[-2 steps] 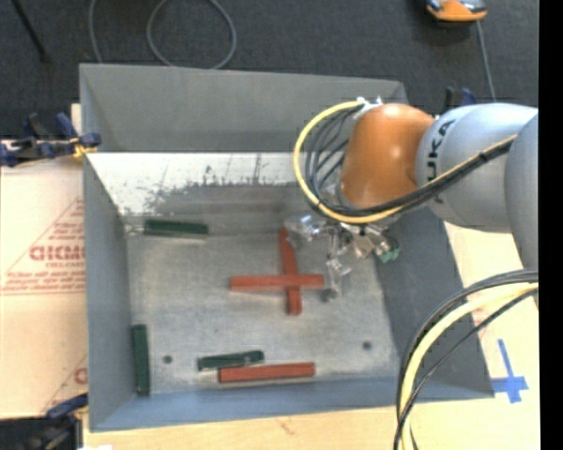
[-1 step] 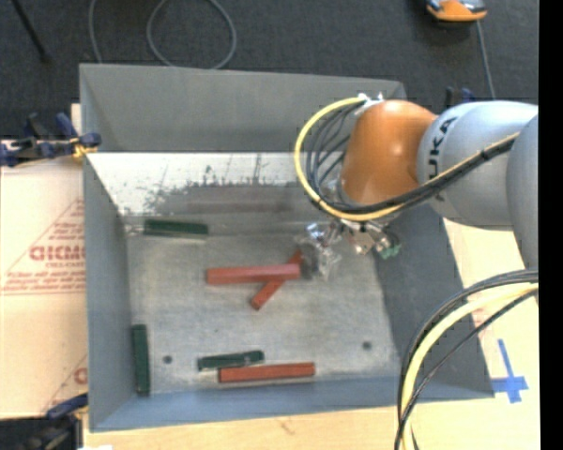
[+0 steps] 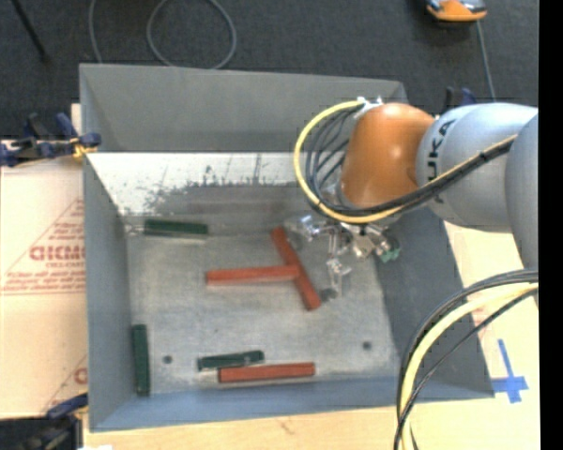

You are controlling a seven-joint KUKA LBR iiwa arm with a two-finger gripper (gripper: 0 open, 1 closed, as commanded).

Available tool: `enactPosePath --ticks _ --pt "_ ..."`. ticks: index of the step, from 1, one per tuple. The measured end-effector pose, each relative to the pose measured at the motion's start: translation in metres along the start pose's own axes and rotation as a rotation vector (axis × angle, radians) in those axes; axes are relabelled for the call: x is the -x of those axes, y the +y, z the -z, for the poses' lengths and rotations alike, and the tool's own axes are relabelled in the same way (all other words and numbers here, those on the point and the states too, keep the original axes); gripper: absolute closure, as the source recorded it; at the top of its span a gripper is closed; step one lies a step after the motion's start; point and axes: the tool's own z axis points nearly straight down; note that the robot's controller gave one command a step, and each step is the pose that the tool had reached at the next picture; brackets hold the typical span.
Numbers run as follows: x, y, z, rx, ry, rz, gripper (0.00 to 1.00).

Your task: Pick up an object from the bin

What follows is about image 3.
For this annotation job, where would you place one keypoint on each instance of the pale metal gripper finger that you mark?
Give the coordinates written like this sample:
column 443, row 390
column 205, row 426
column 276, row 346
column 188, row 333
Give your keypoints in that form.
column 338, row 274
column 309, row 227

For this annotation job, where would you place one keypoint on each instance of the red-brown flat block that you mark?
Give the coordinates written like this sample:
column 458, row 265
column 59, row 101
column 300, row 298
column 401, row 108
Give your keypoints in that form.
column 248, row 275
column 294, row 266
column 266, row 372

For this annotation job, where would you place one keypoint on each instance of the grey metal bin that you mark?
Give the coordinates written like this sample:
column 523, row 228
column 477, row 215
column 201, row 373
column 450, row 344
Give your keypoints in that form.
column 244, row 317

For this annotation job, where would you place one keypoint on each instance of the dark green flat block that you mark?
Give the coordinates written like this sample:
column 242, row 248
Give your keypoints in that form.
column 230, row 360
column 176, row 227
column 141, row 359

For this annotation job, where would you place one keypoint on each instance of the brown cardboard board red print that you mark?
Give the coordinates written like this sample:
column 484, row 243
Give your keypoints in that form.
column 37, row 298

